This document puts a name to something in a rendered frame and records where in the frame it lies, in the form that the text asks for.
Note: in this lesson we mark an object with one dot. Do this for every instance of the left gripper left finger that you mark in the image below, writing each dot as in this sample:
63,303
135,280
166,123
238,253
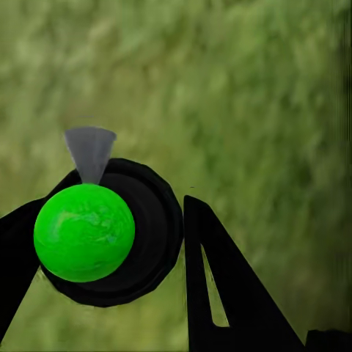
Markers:
18,259

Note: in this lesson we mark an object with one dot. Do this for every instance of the pesticide atomizer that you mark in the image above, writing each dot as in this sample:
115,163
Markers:
112,229

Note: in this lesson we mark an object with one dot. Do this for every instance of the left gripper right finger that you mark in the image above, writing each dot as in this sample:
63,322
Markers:
256,323

